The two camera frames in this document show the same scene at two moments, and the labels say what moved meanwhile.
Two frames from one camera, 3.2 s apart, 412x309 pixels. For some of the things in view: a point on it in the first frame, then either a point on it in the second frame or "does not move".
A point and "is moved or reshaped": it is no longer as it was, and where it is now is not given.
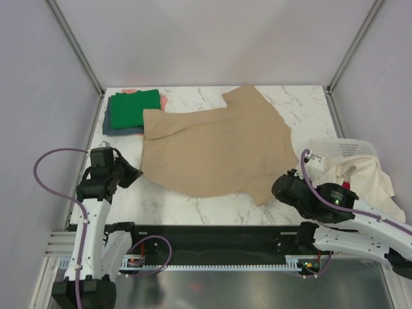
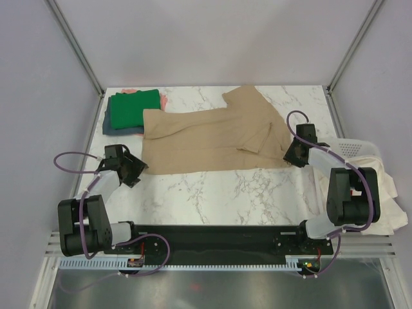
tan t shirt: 235,150 is moved or reshaped
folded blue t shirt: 108,129 does not move
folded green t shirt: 127,109 does not move
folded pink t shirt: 163,98 does not move
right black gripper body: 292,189 -> 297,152
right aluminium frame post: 355,43 does not move
